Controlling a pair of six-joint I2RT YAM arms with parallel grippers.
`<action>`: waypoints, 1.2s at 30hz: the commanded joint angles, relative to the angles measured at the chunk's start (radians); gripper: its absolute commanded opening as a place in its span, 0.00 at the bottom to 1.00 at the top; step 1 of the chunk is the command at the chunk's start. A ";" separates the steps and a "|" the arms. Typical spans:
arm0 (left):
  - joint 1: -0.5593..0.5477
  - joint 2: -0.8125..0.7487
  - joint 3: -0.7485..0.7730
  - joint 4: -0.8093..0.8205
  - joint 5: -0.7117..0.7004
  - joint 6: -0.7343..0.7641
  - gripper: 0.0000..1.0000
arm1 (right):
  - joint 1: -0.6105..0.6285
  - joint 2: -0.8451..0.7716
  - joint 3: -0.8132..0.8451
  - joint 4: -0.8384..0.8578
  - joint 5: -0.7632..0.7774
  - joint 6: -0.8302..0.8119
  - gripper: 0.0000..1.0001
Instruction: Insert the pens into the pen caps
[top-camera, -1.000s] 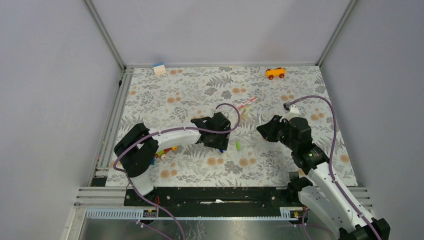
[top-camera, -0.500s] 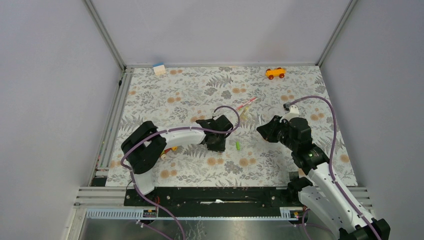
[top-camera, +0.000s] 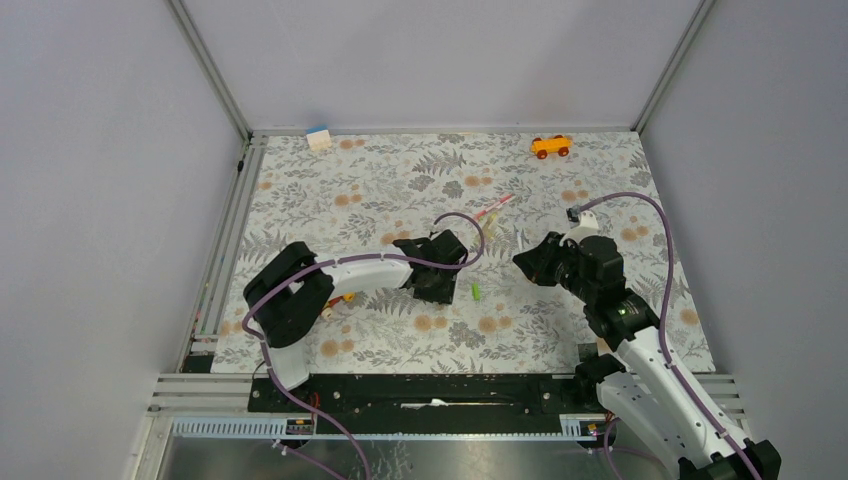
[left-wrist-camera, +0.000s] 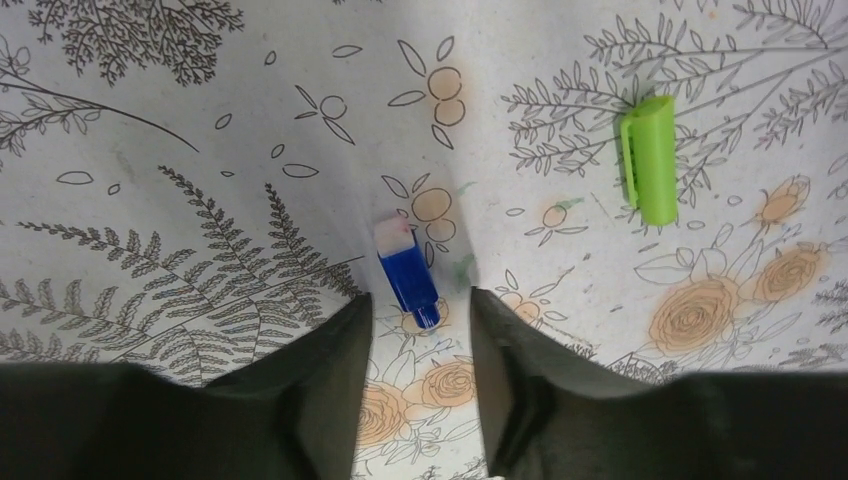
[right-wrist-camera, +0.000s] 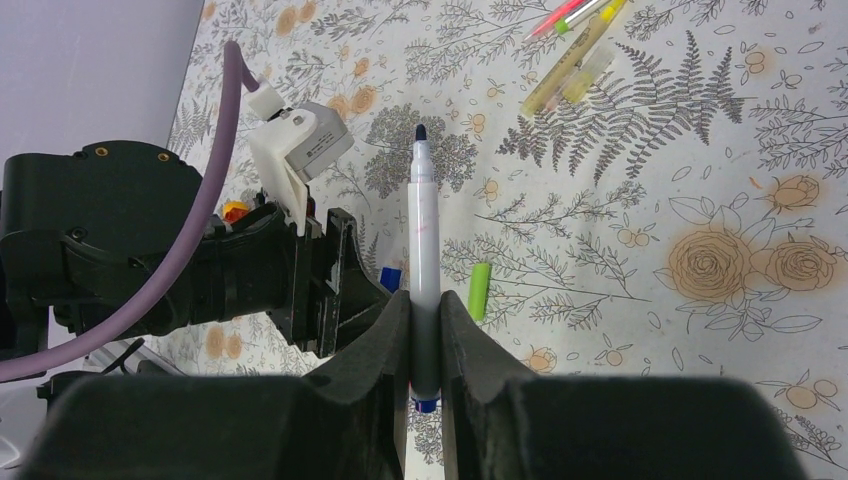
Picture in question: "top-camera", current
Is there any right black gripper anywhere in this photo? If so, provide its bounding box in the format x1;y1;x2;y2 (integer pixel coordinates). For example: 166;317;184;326
512;232;596;303

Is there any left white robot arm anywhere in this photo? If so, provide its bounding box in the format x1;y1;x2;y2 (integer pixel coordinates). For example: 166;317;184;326
243;230;474;411

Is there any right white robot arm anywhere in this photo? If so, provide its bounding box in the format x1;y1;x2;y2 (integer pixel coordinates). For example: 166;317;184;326
512;232;782;479

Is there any olive yellow marker pen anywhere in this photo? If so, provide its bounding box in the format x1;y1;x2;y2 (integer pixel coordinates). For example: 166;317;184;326
482;215;497;243

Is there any pink marker pen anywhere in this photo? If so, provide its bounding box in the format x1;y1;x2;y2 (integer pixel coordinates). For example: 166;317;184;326
474;194;514;221

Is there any red yellow toy brick car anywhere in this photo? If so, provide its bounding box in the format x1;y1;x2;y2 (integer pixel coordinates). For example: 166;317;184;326
320;293;356;319

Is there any floral patterned table mat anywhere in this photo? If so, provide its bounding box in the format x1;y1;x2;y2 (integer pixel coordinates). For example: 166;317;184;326
211;132;714;374

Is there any orange toy car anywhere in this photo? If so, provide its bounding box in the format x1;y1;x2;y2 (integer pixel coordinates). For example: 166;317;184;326
530;135;572;160

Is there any white block with blue top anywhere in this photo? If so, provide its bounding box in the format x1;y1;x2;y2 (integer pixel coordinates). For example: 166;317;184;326
306;125;333;152

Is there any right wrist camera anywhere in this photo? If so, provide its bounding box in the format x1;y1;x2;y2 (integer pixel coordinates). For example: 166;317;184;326
564;206;600;244

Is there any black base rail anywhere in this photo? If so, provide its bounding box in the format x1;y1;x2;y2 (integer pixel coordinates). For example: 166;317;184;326
247;374;613;439

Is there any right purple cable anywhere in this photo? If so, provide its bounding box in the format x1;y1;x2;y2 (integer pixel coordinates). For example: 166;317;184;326
569;192;763;480

